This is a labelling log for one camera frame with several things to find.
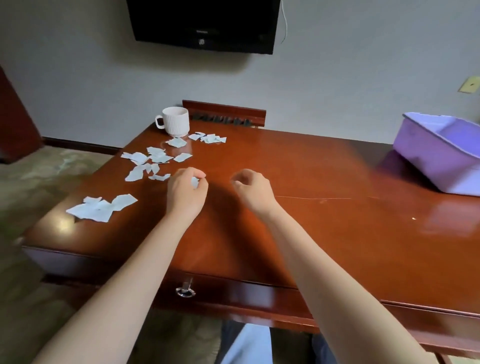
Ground person's left forearm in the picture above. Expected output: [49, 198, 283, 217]
[31, 213, 192, 364]

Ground person's right forearm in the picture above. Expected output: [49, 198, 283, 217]
[262, 209, 440, 364]

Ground person's right hand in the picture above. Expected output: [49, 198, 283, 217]
[230, 168, 280, 222]

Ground purple plastic basket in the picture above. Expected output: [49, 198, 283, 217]
[392, 111, 480, 198]

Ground metal drawer handle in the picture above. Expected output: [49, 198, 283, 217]
[175, 277, 197, 299]

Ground person's blue jeans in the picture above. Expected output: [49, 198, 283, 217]
[213, 320, 338, 364]

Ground white television cable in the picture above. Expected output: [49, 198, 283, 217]
[280, 0, 289, 45]

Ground black wall television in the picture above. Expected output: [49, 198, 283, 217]
[125, 0, 282, 56]

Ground white paper scraps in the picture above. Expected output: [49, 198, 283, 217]
[65, 131, 228, 224]

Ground yellow wall plate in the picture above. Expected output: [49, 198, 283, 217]
[457, 75, 480, 95]

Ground person's left hand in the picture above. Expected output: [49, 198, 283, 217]
[165, 166, 209, 226]

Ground brown wooden cabinet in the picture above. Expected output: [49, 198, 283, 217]
[0, 65, 45, 165]

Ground brown wooden desk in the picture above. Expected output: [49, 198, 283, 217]
[20, 119, 480, 361]

